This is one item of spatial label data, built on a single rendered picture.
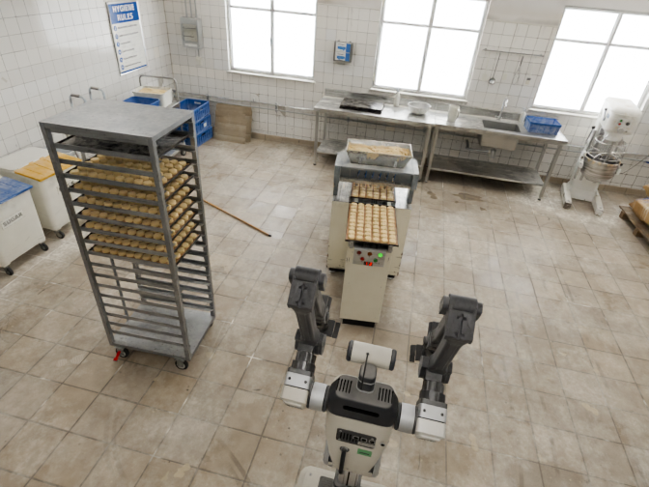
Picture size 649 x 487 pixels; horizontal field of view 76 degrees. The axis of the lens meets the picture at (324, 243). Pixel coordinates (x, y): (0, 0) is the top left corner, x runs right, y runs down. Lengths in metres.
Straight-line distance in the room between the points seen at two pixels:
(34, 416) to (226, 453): 1.32
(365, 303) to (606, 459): 1.93
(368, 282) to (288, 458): 1.39
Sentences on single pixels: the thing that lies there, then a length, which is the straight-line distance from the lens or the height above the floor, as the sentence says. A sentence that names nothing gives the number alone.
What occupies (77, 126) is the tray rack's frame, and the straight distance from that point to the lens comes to 2.61.
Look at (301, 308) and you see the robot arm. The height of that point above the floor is 1.78.
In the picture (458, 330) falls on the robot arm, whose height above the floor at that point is 1.80.
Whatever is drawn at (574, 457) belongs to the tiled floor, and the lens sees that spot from 3.54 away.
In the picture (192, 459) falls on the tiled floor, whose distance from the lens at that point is 3.04.
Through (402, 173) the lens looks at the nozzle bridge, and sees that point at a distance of 3.65.
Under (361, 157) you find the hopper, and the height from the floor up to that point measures 1.25.
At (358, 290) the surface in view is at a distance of 3.44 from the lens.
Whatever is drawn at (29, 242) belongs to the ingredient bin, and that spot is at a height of 0.21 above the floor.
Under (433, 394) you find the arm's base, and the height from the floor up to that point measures 1.46.
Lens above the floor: 2.62
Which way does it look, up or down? 34 degrees down
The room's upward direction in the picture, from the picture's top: 5 degrees clockwise
